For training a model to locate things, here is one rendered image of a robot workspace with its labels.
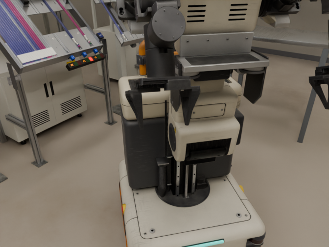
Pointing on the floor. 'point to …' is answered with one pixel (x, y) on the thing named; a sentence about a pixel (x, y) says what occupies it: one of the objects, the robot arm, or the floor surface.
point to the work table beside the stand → (295, 37)
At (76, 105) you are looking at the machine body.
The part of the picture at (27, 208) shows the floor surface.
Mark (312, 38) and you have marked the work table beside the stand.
